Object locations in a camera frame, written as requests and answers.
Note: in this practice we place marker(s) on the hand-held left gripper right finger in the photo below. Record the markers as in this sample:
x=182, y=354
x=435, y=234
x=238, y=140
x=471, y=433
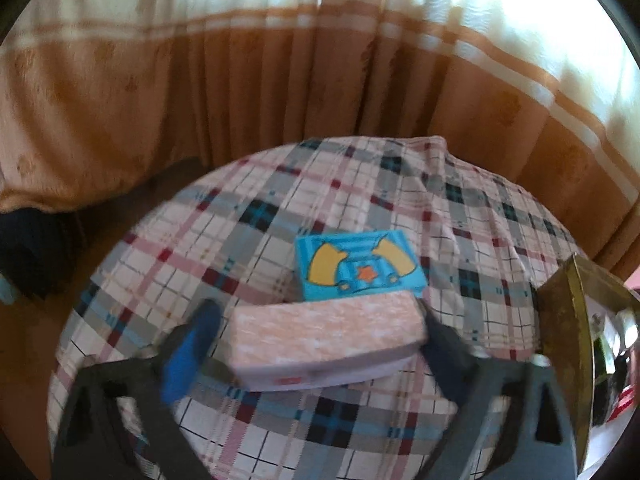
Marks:
x=447, y=360

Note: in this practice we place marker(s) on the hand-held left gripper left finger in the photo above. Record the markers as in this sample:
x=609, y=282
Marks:
x=185, y=355

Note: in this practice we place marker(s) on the gold metal tin tray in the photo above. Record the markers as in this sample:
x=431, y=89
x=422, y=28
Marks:
x=565, y=320

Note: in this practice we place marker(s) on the pink and white box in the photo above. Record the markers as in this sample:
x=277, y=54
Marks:
x=325, y=340

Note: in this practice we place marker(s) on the blue star print box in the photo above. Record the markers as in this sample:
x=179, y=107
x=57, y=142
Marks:
x=360, y=265

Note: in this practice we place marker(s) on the plaid tablecloth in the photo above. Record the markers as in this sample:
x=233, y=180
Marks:
x=225, y=220

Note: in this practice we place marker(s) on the dark cloth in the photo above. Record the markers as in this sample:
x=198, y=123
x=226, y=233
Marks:
x=30, y=250

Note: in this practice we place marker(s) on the beige floral curtain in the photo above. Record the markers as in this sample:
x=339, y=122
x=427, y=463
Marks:
x=250, y=85

